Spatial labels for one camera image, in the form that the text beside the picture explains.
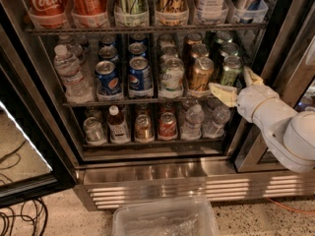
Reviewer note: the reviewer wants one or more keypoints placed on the rear gold soda can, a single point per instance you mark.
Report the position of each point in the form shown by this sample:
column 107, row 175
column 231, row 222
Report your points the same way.
column 192, row 38

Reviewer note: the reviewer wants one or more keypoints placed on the pepsi can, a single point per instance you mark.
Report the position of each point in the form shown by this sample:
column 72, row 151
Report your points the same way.
column 108, row 53
column 137, row 49
column 139, row 74
column 106, row 73

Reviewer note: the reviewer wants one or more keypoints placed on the front left Pepsi can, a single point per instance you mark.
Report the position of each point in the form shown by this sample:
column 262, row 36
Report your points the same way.
column 106, row 73

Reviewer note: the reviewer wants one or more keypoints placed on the front right Pepsi can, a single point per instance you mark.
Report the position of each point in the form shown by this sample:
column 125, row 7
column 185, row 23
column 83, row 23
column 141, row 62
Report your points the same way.
column 139, row 74

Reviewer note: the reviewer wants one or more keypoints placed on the wire shelf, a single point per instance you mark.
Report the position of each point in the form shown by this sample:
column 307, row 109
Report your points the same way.
column 149, row 29
column 136, row 101

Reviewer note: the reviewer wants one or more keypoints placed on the front gold soda can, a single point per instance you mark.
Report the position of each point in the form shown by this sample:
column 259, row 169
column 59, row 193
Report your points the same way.
column 201, row 72

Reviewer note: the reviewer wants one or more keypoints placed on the front water bottle middle shelf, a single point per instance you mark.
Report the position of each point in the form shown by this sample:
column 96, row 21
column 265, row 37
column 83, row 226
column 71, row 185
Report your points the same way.
column 69, row 70

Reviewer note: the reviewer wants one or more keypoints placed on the right water bottle bottom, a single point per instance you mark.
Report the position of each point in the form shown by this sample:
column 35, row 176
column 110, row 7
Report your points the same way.
column 214, row 127

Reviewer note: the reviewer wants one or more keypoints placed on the green tall can top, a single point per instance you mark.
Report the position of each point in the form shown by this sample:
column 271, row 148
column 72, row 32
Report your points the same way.
column 131, row 13

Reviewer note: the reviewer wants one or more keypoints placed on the water bottle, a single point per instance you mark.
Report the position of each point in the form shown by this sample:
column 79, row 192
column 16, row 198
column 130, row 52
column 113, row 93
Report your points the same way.
column 194, row 118
column 214, row 127

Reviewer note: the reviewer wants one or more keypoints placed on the white 7up can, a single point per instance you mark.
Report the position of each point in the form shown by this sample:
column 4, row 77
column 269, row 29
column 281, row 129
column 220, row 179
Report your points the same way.
column 167, row 52
column 171, row 74

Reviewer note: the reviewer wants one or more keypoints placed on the top wire shelf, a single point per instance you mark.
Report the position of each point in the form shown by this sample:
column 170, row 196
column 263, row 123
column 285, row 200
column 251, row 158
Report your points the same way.
column 149, row 29

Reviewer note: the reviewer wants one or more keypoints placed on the clear plastic bin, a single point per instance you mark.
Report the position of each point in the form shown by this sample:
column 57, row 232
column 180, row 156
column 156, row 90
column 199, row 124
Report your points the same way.
column 191, row 216

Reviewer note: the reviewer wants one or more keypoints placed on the orange soda can top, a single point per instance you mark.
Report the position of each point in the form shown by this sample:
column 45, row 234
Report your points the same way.
column 89, row 13

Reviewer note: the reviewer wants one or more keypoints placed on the middle white 7up can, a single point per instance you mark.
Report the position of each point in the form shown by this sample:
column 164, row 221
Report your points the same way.
column 167, row 52

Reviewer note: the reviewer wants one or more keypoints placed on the silver can bottom left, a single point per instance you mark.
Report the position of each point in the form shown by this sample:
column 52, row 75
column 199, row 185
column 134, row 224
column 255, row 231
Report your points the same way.
column 94, row 131

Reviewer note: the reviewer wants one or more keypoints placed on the steel fridge vent grille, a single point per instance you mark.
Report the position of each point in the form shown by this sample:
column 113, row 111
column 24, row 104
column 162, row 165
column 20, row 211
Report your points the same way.
column 116, row 185

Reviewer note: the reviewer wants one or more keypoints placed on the open glass fridge door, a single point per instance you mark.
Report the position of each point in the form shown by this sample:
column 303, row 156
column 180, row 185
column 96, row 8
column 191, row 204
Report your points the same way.
column 34, row 141

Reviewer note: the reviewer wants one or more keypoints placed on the brown tea bottle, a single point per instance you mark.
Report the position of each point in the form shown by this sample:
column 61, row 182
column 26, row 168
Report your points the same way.
column 119, row 133

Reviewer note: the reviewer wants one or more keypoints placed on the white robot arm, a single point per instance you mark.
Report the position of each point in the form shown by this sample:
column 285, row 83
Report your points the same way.
column 288, row 134

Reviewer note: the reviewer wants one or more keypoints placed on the gold can bottom shelf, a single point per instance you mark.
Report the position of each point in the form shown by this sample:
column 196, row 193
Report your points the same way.
column 143, row 128

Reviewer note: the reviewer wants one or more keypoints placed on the left water bottle bottom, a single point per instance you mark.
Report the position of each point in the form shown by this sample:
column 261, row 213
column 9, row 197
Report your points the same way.
column 194, row 118

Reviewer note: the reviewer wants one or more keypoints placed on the middle gold soda can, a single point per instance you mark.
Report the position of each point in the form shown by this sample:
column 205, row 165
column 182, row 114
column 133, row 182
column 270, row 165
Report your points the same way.
column 199, row 50

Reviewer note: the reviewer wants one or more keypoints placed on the red can bottom shelf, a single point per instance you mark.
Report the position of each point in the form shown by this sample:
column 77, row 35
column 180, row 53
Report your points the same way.
column 167, row 125

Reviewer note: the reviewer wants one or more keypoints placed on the middle wire shelf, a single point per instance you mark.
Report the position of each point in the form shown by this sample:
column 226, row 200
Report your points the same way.
column 136, row 101

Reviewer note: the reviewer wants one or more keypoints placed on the gold tall can top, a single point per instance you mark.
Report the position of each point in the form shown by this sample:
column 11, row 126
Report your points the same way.
column 171, row 13

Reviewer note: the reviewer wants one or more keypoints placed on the gold soda can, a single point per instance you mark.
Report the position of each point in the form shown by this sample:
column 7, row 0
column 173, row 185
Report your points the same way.
column 199, row 50
column 192, row 38
column 201, row 72

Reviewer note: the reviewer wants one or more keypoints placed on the green soda can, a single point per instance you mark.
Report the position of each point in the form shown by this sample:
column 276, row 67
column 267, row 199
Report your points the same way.
column 223, row 36
column 231, row 67
column 227, row 49

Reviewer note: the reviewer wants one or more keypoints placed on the middle right Pepsi can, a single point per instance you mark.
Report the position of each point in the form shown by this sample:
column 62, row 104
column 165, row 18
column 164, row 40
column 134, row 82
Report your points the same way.
column 137, row 49

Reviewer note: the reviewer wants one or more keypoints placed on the front white 7up can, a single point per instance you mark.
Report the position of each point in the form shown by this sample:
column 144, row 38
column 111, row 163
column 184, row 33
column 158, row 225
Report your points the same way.
column 171, row 74

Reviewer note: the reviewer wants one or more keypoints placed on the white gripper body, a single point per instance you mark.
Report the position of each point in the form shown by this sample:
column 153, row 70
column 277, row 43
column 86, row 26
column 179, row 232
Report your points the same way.
column 252, row 102

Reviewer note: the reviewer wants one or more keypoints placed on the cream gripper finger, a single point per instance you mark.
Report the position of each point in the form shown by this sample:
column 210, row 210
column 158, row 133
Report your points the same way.
column 250, row 78
column 226, row 94

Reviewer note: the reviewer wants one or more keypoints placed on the middle left Pepsi can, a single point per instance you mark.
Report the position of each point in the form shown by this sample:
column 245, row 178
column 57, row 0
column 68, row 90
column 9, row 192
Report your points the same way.
column 108, row 53

